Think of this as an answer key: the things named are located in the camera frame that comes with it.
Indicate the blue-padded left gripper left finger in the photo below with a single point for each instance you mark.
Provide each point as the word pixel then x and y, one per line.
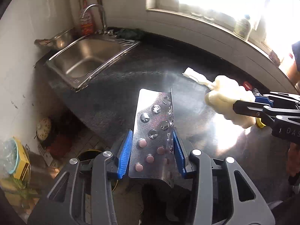
pixel 124 154

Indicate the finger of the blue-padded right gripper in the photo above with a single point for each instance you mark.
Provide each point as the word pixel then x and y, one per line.
pixel 255 109
pixel 279 100

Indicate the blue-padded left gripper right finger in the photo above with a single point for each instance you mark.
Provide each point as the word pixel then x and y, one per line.
pixel 180 156

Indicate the cream foam sponge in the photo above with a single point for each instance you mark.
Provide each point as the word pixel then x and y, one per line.
pixel 225 93

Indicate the silver pill blister pack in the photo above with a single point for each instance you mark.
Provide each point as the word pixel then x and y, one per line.
pixel 152 155

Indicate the black trash bin gold rim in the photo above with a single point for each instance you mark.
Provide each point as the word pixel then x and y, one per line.
pixel 88 156

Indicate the red jar lid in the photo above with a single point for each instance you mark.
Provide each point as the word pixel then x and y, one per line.
pixel 247 86

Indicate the white plastic wrapper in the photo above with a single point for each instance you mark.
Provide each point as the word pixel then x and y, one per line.
pixel 198 78

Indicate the white perforated metal box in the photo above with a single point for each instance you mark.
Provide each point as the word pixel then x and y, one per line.
pixel 46 155

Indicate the large steel stockpot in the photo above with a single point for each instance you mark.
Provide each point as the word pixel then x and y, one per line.
pixel 39 174

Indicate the floral lid ceramic pot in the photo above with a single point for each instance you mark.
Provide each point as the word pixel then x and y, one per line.
pixel 43 129

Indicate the yellow cardboard box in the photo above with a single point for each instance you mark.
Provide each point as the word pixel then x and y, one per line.
pixel 22 162

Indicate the green leafy vegetables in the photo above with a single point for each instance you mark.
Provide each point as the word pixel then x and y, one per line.
pixel 16 186

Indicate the stainless steel sink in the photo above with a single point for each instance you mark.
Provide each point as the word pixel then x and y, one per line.
pixel 88 56

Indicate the teal bowl with plastic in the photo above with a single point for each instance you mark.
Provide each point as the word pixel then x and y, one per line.
pixel 9 157

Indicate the green dish cloth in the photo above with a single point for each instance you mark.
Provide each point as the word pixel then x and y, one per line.
pixel 130 34

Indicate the chrome faucet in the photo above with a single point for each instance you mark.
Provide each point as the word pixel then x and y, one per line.
pixel 100 17

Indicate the steel mixing bowl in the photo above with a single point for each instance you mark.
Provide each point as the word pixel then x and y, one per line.
pixel 59 41

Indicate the red dish soap bottle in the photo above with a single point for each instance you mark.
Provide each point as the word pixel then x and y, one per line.
pixel 87 26

